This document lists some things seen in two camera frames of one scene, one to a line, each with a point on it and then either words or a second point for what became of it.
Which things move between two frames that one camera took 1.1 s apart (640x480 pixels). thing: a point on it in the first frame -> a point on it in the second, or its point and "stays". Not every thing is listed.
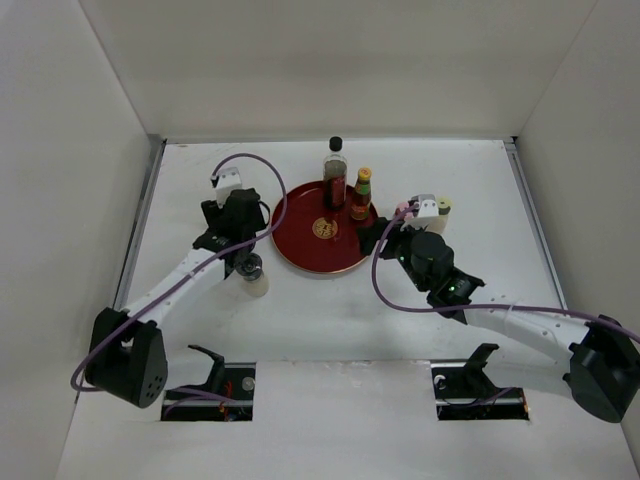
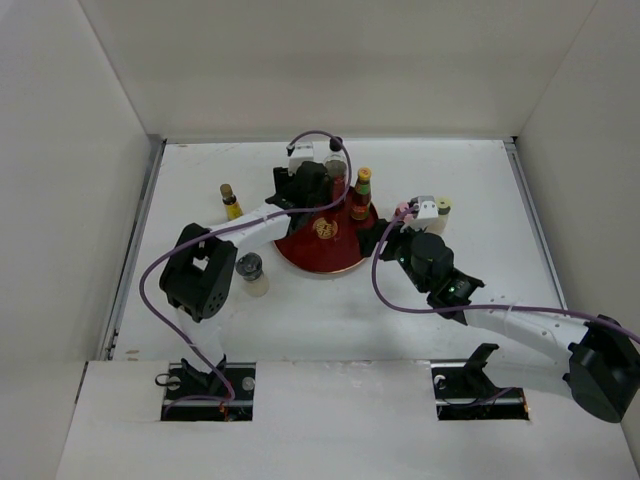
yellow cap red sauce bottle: (361, 196) stays
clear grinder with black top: (249, 266) stays
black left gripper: (215, 213) -> (284, 180)
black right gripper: (365, 234) stays
